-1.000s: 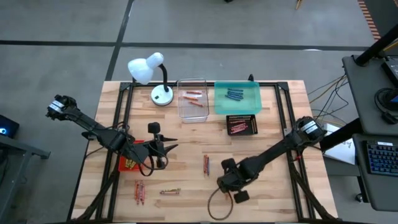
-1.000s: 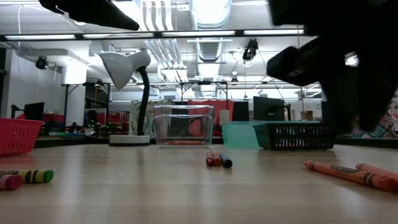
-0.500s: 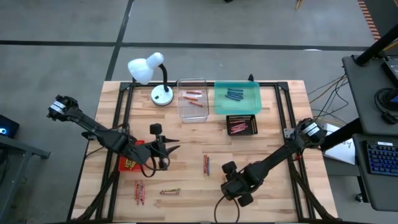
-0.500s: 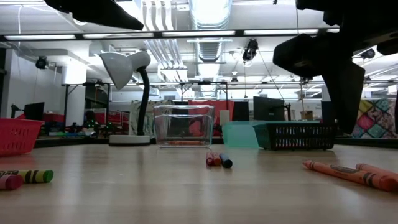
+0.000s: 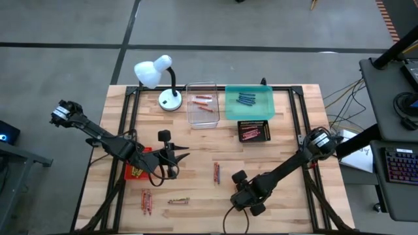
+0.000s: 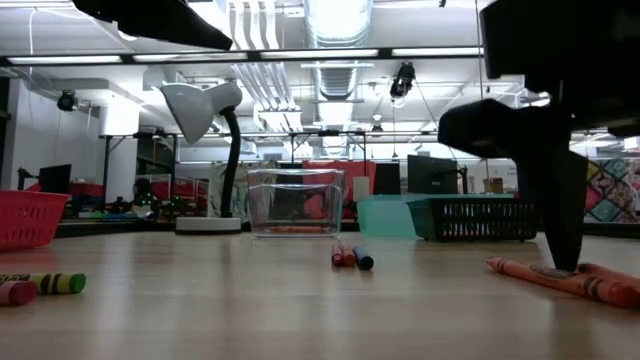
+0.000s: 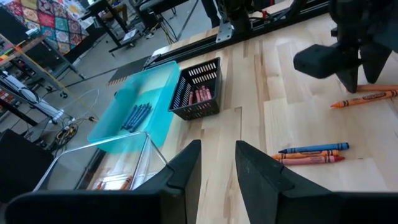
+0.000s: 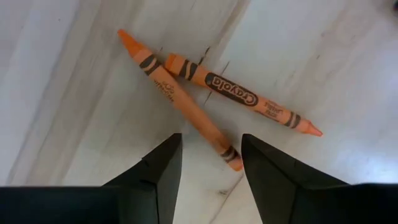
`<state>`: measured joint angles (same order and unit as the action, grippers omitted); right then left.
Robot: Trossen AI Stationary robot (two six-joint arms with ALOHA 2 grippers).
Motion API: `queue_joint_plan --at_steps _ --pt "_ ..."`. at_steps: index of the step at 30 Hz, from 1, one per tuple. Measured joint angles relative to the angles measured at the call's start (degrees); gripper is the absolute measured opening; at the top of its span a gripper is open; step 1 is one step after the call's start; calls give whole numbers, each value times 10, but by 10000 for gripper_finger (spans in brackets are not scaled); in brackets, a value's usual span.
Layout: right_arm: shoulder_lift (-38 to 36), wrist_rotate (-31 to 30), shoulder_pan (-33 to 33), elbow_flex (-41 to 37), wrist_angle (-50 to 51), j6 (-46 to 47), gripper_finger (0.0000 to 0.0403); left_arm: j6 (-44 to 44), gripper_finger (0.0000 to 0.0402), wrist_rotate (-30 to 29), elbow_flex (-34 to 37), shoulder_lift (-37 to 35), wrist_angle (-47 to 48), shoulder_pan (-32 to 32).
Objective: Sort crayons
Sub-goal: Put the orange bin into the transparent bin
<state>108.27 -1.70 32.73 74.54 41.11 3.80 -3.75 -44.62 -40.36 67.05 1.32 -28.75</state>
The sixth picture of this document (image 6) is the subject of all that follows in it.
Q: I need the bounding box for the person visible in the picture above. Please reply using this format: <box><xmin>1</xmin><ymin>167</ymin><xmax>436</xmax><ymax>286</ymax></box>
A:
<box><xmin>132</xmin><ymin>177</ymin><xmax>154</xmax><ymax>202</ymax></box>

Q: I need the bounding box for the black hanging spotlight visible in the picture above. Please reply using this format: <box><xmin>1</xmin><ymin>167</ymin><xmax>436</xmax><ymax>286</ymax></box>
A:
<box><xmin>56</xmin><ymin>89</ymin><xmax>77</xmax><ymax>113</ymax></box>
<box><xmin>389</xmin><ymin>62</ymin><xmax>417</xmax><ymax>100</ymax></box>

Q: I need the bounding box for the red wire rack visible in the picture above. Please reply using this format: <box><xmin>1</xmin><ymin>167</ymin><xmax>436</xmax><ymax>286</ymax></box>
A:
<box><xmin>172</xmin><ymin>177</ymin><xmax>209</xmax><ymax>216</ymax></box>

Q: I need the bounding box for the white column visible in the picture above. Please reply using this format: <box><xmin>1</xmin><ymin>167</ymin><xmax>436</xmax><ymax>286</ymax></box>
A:
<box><xmin>98</xmin><ymin>104</ymin><xmax>141</xmax><ymax>136</ymax></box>

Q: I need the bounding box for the blue crayon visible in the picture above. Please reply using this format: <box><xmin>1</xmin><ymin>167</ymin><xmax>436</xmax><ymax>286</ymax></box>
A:
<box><xmin>351</xmin><ymin>244</ymin><xmax>376</xmax><ymax>272</ymax></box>

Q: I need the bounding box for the red plastic basket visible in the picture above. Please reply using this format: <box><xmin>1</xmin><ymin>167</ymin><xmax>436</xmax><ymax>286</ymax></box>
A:
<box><xmin>0</xmin><ymin>188</ymin><xmax>72</xmax><ymax>253</ymax></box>

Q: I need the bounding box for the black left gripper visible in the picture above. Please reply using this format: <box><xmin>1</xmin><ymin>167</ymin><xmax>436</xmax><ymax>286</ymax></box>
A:
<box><xmin>71</xmin><ymin>0</ymin><xmax>234</xmax><ymax>52</ymax></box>

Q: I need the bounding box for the colourful patchwork quilt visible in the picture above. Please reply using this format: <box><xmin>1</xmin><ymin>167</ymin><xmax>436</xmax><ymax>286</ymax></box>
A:
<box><xmin>582</xmin><ymin>158</ymin><xmax>640</xmax><ymax>224</ymax></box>

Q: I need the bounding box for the black plastic basket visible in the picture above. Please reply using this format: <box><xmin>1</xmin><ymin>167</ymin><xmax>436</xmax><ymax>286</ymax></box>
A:
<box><xmin>406</xmin><ymin>196</ymin><xmax>544</xmax><ymax>243</ymax></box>

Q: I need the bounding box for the white box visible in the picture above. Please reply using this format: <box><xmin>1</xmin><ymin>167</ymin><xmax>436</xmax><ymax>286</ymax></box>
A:
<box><xmin>352</xmin><ymin>175</ymin><xmax>371</xmax><ymax>204</ymax></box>

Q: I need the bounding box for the clear plastic container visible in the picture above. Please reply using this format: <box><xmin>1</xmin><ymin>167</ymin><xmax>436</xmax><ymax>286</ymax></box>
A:
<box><xmin>246</xmin><ymin>168</ymin><xmax>346</xmax><ymax>238</ymax></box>

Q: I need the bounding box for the black metal stand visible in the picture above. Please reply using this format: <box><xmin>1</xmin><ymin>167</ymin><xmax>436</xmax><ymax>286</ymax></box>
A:
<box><xmin>98</xmin><ymin>132</ymin><xmax>179</xmax><ymax>201</ymax></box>

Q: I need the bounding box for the black metal table frame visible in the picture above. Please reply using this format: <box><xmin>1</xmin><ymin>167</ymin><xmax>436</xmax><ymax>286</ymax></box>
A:
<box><xmin>56</xmin><ymin>218</ymin><xmax>640</xmax><ymax>240</ymax></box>

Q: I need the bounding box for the red partition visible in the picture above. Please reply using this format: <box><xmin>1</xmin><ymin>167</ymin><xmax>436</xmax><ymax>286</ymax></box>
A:
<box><xmin>302</xmin><ymin>159</ymin><xmax>377</xmax><ymax>221</ymax></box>

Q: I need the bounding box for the ribbed silver air duct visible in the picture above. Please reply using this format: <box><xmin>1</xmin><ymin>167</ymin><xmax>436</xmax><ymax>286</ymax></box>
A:
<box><xmin>302</xmin><ymin>0</ymin><xmax>375</xmax><ymax>102</ymax></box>

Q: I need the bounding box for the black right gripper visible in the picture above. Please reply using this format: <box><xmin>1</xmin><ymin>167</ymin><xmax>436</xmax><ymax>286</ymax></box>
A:
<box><xmin>478</xmin><ymin>0</ymin><xmax>640</xmax><ymax>139</ymax></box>

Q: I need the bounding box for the bright light bar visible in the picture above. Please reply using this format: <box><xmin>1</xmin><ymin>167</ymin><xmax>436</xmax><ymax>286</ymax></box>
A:
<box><xmin>0</xmin><ymin>43</ymin><xmax>485</xmax><ymax>67</ymax></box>

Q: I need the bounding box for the green crayon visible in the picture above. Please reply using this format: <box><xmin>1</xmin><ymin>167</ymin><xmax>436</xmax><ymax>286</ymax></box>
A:
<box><xmin>0</xmin><ymin>272</ymin><xmax>88</xmax><ymax>296</ymax></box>

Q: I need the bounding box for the large black monitor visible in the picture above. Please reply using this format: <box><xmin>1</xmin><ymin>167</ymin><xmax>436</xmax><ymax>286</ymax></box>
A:
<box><xmin>406</xmin><ymin>154</ymin><xmax>459</xmax><ymax>196</ymax></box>

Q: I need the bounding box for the teal plastic tray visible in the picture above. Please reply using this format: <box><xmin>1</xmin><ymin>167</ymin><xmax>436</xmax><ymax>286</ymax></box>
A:
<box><xmin>355</xmin><ymin>193</ymin><xmax>516</xmax><ymax>239</ymax></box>

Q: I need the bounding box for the white desk lamp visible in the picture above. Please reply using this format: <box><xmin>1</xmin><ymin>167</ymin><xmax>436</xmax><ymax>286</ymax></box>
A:
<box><xmin>159</xmin><ymin>81</ymin><xmax>245</xmax><ymax>235</ymax></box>

